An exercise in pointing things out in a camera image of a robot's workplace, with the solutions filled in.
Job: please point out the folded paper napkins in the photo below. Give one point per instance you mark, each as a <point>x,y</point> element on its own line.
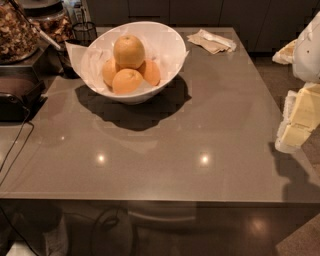
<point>211,42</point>

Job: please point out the white scoop handle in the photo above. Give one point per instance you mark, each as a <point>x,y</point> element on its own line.
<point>48,39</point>

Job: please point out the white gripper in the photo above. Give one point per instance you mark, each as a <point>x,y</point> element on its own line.
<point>308,53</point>

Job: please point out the orange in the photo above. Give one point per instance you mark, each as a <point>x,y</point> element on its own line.
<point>126,81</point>
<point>129,52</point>
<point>150,72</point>
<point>109,70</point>

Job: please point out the glass jar of snacks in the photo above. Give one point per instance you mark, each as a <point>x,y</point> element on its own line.
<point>18,39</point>

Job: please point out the black appliance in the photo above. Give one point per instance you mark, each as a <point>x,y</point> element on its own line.
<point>21,95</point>

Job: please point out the black wire basket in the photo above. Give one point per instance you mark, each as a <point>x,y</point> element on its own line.
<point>85,32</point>

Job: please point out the white paper bowl liner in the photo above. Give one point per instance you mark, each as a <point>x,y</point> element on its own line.
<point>83,63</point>

